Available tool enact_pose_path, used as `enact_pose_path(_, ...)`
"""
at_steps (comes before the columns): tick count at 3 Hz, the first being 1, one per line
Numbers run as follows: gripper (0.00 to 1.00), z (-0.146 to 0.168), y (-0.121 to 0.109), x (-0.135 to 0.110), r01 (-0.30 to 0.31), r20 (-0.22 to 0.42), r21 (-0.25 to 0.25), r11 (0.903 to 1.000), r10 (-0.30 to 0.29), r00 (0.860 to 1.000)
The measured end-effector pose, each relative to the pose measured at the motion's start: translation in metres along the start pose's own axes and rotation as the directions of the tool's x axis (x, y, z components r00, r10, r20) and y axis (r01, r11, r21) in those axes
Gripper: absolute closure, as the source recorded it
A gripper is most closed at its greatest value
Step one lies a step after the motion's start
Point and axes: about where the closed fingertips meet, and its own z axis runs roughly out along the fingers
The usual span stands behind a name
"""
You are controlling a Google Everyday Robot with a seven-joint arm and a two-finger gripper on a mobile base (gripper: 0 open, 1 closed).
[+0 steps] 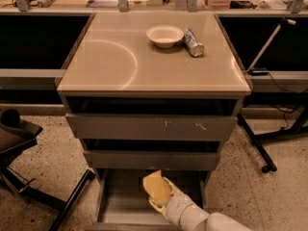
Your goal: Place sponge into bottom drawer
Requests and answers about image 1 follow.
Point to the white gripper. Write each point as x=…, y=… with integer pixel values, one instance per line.
x=174, y=206

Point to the yellow sponge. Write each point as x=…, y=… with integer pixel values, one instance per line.
x=157, y=188

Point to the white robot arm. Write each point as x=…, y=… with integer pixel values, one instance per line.
x=203, y=221

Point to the open bottom grey drawer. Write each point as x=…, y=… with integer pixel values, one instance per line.
x=123, y=203

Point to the middle grey drawer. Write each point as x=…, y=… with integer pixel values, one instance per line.
x=151, y=160

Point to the grey drawer cabinet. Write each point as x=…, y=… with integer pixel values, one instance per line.
x=117, y=70

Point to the top grey drawer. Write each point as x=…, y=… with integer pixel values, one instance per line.
x=151, y=127

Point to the black wheeled stand right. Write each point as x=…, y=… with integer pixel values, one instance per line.
x=297, y=130

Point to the silver soda can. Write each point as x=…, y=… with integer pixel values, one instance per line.
x=195, y=47

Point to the white pole with base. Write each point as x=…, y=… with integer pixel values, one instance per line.
x=283, y=21

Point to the white bowl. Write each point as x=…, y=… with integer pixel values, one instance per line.
x=164, y=36

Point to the black stand left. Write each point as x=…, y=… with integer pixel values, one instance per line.
x=55, y=166

